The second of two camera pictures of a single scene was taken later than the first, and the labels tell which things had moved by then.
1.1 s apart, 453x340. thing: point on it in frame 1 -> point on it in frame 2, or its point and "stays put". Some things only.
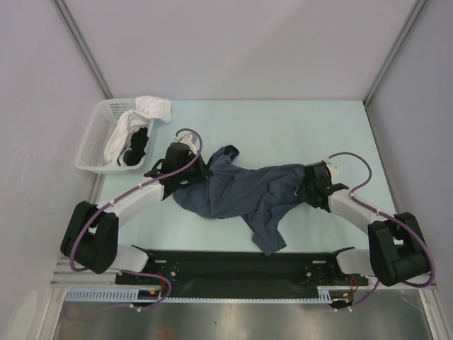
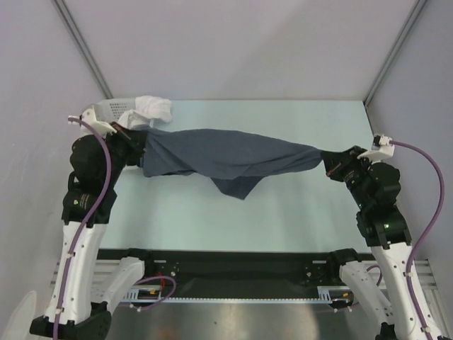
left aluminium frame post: (83, 49) stays put
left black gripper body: (192, 173) -> (124, 147)
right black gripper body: (304, 192) -> (348, 168)
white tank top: (147, 107) stays put
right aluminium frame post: (415, 11) stays put
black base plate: (204, 273) stays put
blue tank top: (231, 191) -> (233, 159)
